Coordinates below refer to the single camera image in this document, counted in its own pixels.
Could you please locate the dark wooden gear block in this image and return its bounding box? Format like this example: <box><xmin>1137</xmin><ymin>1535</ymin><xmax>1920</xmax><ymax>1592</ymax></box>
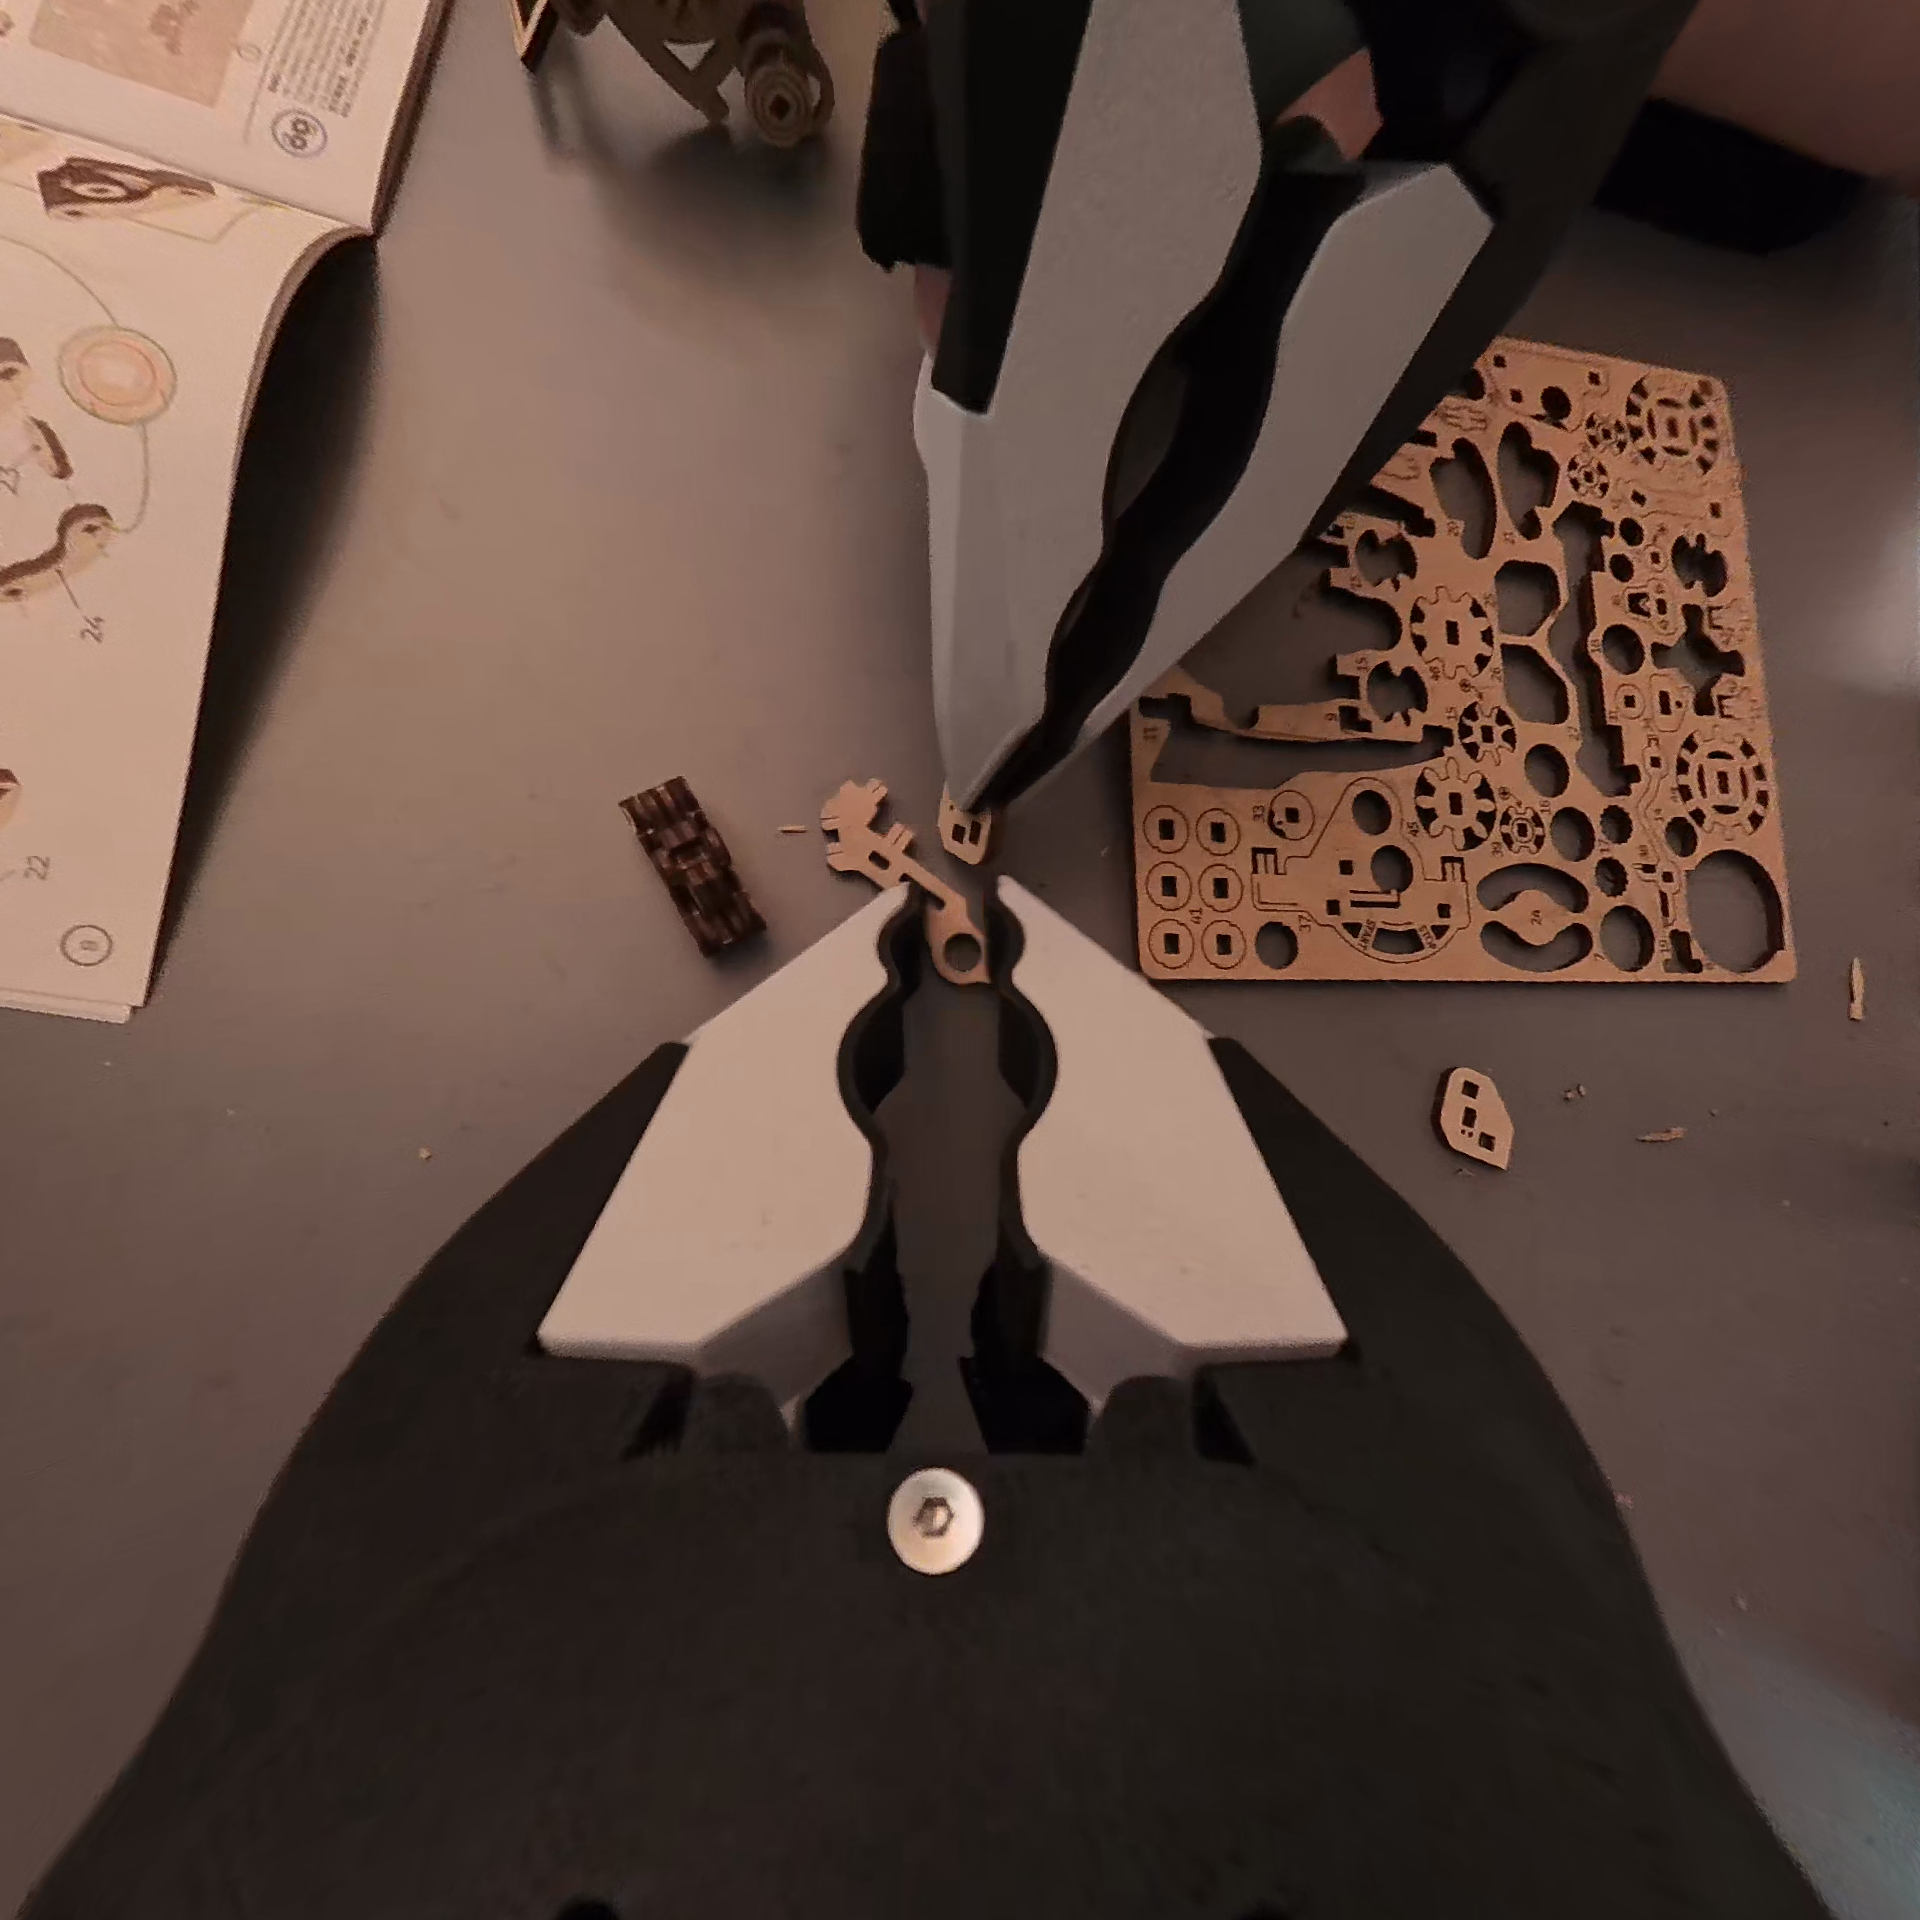
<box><xmin>617</xmin><ymin>778</ymin><xmax>771</xmax><ymax>957</ymax></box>

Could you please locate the person's right hand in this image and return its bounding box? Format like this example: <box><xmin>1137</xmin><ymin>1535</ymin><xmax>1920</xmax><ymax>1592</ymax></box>
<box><xmin>1295</xmin><ymin>63</ymin><xmax>1377</xmax><ymax>159</ymax></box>

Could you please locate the person's right forearm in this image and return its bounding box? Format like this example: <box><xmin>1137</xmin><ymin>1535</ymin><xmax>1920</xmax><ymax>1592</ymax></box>
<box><xmin>1642</xmin><ymin>6</ymin><xmax>1920</xmax><ymax>159</ymax></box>

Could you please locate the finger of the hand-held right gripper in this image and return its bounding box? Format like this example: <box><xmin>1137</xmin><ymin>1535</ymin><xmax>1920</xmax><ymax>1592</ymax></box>
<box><xmin>990</xmin><ymin>158</ymin><xmax>1502</xmax><ymax>812</ymax></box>
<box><xmin>913</xmin><ymin>0</ymin><xmax>1270</xmax><ymax>818</ymax></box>

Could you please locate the open instruction booklet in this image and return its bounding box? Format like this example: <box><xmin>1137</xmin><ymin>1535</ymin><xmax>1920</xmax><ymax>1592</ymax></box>
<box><xmin>0</xmin><ymin>0</ymin><xmax>456</xmax><ymax>1026</ymax></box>

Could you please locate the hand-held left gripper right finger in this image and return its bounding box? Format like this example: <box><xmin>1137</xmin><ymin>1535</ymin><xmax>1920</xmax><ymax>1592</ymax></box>
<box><xmin>968</xmin><ymin>877</ymin><xmax>1353</xmax><ymax>1453</ymax></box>

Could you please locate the wooden offcut with square holes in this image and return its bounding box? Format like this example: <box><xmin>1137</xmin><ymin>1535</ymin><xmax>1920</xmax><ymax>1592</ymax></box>
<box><xmin>1435</xmin><ymin>1063</ymin><xmax>1518</xmax><ymax>1172</ymax></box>

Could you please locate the key-shaped wooden part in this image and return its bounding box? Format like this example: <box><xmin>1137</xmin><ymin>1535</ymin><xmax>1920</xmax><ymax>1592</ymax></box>
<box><xmin>816</xmin><ymin>778</ymin><xmax>994</xmax><ymax>990</ymax></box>

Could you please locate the assembled wooden model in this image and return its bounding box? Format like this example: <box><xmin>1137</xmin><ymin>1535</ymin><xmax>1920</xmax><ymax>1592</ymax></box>
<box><xmin>510</xmin><ymin>0</ymin><xmax>839</xmax><ymax>154</ymax></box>

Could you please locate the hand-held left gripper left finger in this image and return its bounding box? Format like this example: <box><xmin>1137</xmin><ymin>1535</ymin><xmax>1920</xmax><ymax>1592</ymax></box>
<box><xmin>538</xmin><ymin>882</ymin><xmax>924</xmax><ymax>1453</ymax></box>

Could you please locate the laser-cut wooden parts sheet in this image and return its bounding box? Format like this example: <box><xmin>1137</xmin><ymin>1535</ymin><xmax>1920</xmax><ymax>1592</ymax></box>
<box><xmin>1131</xmin><ymin>335</ymin><xmax>1798</xmax><ymax>990</ymax></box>

